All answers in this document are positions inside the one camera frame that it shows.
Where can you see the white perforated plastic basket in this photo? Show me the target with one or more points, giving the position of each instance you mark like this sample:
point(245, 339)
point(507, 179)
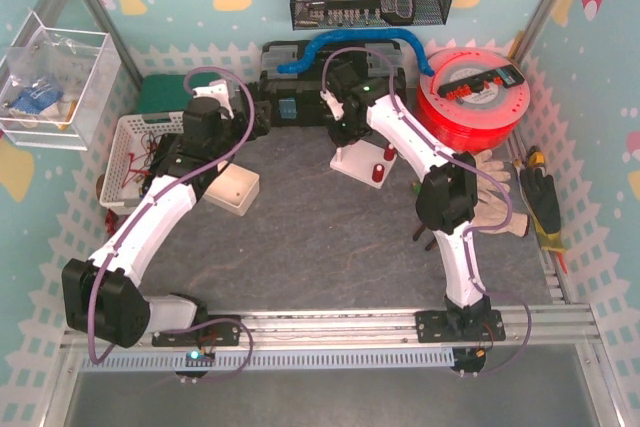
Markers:
point(134, 146)

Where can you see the white cotton work glove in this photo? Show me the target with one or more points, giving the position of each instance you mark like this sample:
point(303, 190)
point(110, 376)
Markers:
point(485, 162)

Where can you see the orange black pliers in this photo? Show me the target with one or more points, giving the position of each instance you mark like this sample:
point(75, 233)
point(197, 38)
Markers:
point(422, 233)

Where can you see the grey slotted cable duct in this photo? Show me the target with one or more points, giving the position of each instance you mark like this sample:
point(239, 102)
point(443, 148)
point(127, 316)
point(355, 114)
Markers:
point(271, 360)

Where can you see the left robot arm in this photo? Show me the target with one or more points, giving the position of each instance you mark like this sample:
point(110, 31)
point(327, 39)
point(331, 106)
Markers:
point(101, 294)

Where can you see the black plastic toolbox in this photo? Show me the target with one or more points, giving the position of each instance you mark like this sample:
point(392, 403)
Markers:
point(295, 98)

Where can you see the black yellow work glove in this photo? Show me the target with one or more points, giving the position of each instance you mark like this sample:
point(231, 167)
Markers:
point(541, 198)

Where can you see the green plastic tool case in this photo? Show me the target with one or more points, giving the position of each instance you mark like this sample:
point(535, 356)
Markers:
point(162, 93)

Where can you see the black battery holder box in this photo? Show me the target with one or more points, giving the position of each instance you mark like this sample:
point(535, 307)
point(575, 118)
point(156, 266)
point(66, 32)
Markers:
point(162, 149)

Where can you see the aluminium linear rail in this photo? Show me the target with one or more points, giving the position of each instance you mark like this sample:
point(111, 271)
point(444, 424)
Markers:
point(378, 328)

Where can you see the white peg base plate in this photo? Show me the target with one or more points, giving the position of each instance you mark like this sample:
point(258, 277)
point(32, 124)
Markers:
point(357, 161)

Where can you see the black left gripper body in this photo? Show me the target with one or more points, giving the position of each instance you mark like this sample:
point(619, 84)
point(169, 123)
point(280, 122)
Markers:
point(251, 117)

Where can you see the red filament spool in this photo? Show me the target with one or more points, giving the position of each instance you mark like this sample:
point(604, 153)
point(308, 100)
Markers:
point(476, 122)

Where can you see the white tray with springs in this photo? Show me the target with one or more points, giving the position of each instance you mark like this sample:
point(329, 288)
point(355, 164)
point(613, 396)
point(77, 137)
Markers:
point(234, 189)

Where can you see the large red spring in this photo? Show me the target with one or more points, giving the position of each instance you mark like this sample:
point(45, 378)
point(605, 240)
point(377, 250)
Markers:
point(389, 153)
point(378, 174)

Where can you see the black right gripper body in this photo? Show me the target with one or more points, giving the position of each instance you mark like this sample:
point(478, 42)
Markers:
point(341, 128)

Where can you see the yellow black screwdriver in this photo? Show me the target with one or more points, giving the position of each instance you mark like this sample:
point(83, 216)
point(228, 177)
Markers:
point(534, 159)

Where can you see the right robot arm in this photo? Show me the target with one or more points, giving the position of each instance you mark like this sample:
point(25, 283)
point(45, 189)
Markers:
point(456, 198)

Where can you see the blue white glove in box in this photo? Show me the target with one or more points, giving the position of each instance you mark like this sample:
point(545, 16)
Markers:
point(40, 99)

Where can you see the clear acrylic wall box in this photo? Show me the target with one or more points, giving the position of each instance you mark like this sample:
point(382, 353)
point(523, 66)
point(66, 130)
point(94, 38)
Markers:
point(84, 64)

